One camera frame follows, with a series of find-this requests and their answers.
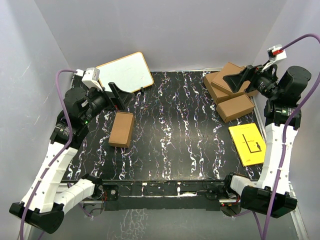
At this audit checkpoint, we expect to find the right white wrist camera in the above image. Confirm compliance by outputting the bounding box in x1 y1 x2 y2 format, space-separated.
261 44 287 72

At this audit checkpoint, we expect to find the black base frame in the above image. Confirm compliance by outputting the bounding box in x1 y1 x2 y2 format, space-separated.
99 178 242 217

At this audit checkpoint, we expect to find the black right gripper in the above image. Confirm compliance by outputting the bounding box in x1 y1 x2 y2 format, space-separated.
223 60 282 100

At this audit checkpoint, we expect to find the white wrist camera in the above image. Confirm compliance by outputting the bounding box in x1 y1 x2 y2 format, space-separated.
261 44 287 72
81 67 103 91

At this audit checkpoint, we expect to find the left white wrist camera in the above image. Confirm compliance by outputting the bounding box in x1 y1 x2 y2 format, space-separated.
81 67 103 91

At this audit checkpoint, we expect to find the cardboard box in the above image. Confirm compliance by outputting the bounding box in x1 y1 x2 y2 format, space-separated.
210 62 250 96
108 111 135 148
216 94 255 123
202 66 261 105

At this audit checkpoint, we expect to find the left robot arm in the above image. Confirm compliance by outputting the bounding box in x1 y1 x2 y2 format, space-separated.
9 82 134 234

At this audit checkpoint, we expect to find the whiteboard with orange frame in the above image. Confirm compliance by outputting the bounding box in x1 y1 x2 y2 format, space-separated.
96 52 154 93

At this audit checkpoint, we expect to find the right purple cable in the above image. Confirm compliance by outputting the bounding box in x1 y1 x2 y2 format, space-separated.
251 33 320 240

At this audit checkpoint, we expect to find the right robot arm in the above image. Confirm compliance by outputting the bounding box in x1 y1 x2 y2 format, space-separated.
222 64 312 219

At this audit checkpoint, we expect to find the aluminium rail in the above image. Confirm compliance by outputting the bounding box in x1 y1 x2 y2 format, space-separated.
27 181 298 203

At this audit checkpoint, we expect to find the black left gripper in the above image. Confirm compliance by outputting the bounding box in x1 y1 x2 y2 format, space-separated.
80 82 134 124

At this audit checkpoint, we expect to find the yellow booklet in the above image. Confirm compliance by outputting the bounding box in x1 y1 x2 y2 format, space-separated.
228 123 266 167

